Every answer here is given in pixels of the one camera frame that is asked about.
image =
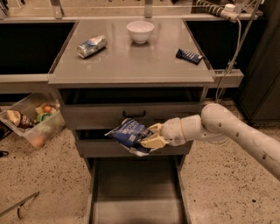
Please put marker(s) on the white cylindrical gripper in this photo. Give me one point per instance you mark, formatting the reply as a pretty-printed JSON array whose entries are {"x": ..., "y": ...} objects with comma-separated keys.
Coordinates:
[{"x": 171, "y": 131}]

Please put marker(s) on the blue chip bag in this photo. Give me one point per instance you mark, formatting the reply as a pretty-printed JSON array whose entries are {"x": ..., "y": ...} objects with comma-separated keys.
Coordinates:
[{"x": 129, "y": 135}]

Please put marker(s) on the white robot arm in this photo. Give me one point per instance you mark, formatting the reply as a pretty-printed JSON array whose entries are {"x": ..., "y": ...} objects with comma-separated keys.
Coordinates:
[{"x": 215, "y": 122}]

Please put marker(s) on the grey bottom drawer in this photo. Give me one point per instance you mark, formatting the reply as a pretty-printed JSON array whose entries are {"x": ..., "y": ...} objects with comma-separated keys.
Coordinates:
[{"x": 136, "y": 190}]

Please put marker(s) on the grey drawer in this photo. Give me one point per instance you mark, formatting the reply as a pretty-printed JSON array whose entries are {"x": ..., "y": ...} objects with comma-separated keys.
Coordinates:
[
  {"x": 106, "y": 108},
  {"x": 93, "y": 143},
  {"x": 136, "y": 190}
]

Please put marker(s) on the grey middle drawer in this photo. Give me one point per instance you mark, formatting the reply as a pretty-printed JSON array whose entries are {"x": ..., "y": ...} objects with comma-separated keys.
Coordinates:
[{"x": 93, "y": 143}]

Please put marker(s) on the grey top drawer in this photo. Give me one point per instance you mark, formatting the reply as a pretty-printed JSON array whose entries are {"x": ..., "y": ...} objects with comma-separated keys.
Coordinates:
[{"x": 106, "y": 108}]

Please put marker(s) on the grey drawer cabinet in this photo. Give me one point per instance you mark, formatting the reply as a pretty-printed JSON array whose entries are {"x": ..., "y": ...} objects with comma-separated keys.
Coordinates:
[{"x": 126, "y": 64}]

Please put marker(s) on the brown snack bag in bin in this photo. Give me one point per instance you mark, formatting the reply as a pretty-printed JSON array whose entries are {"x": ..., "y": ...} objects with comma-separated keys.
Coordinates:
[{"x": 19, "y": 119}]

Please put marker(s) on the dark blue snack bar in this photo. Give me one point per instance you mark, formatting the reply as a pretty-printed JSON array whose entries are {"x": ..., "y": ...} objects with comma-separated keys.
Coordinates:
[{"x": 189, "y": 56}]

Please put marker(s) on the white ceramic bowl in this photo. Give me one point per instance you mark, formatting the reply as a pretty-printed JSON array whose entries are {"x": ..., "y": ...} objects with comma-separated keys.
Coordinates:
[{"x": 140, "y": 31}]

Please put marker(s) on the dark grey cabinet at right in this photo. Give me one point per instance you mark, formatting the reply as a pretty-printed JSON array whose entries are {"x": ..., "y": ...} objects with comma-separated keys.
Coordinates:
[{"x": 259, "y": 92}]

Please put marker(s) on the crushed silver soda can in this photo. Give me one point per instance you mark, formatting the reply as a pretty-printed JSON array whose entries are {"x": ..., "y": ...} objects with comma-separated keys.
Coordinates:
[{"x": 91, "y": 46}]

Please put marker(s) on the red fruit in bin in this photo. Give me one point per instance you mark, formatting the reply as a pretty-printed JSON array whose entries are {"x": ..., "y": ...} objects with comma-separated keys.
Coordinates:
[{"x": 47, "y": 109}]

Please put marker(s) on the green packet in bin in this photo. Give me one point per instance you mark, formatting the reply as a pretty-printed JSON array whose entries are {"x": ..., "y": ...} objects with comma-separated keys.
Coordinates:
[{"x": 41, "y": 117}]

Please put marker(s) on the clear plastic storage bin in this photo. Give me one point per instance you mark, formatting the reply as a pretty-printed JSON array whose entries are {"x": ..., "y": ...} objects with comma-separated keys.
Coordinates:
[{"x": 32, "y": 106}]

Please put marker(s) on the white power adapter plug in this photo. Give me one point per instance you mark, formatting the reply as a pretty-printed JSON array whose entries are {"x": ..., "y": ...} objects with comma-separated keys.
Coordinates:
[{"x": 229, "y": 13}]

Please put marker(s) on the metal rod on floor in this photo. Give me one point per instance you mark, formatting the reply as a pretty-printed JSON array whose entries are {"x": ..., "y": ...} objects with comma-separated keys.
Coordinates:
[{"x": 19, "y": 205}]

